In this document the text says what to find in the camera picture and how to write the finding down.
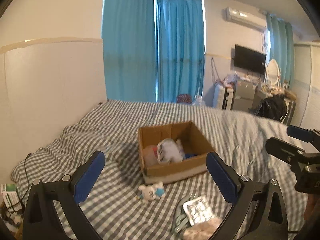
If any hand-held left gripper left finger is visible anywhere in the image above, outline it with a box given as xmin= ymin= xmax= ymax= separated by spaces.
xmin=22 ymin=151 xmax=106 ymax=240

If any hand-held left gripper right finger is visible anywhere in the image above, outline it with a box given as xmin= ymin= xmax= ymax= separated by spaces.
xmin=206 ymin=151 xmax=289 ymax=240

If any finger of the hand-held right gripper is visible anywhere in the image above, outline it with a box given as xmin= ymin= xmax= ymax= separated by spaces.
xmin=265 ymin=137 xmax=307 ymax=163
xmin=287 ymin=125 xmax=320 ymax=143

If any black backpack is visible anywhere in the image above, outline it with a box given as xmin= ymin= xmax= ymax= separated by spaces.
xmin=254 ymin=95 xmax=288 ymax=125

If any white wardrobe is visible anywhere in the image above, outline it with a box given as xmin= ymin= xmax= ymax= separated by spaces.
xmin=293 ymin=41 xmax=320 ymax=131

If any grey white checked blanket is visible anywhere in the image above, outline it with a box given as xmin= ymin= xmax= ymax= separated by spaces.
xmin=11 ymin=99 xmax=311 ymax=240

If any pink fluffy cloth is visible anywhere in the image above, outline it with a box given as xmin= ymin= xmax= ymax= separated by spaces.
xmin=182 ymin=217 xmax=223 ymax=240

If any brown cardboard box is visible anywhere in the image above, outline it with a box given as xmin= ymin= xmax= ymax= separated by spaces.
xmin=138 ymin=121 xmax=216 ymax=184

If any grey-green cloth item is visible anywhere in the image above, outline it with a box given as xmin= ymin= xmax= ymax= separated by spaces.
xmin=171 ymin=200 xmax=193 ymax=234

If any white blue plush toy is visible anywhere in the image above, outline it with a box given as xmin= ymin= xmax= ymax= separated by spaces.
xmin=137 ymin=182 xmax=165 ymax=202

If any pink plastic bag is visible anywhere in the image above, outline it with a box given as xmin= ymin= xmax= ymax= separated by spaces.
xmin=143 ymin=145 xmax=160 ymax=167

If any silver mini fridge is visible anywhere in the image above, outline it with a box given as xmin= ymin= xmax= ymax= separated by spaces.
xmin=233 ymin=80 xmax=256 ymax=111

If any white drawer cabinet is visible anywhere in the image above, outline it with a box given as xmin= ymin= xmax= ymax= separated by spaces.
xmin=213 ymin=83 xmax=235 ymax=110

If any narrow blue curtain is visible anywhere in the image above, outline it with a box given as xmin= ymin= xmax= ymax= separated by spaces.
xmin=266 ymin=13 xmax=294 ymax=90

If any clear plastic bag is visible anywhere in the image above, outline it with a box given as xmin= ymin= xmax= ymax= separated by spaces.
xmin=192 ymin=96 xmax=207 ymax=107

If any green white carton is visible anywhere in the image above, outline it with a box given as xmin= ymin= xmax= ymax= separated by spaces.
xmin=1 ymin=183 xmax=22 ymax=212

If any pile of clutter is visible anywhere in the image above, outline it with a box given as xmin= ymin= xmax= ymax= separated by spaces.
xmin=217 ymin=72 xmax=241 ymax=88

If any red patterned bag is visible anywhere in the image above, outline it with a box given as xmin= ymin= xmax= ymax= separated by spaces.
xmin=176 ymin=93 xmax=192 ymax=104

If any white air conditioner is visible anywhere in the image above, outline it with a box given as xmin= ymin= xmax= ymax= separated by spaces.
xmin=226 ymin=7 xmax=267 ymax=29

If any wide blue curtain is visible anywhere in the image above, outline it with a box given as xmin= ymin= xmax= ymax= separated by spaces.
xmin=101 ymin=0 xmax=161 ymax=103

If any blue window curtain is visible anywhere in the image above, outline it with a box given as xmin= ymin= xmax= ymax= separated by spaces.
xmin=155 ymin=0 xmax=206 ymax=103

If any black cable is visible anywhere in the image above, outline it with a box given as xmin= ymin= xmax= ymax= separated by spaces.
xmin=15 ymin=152 xmax=32 ymax=207

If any black wall television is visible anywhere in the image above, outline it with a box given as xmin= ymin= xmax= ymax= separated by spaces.
xmin=234 ymin=44 xmax=266 ymax=75

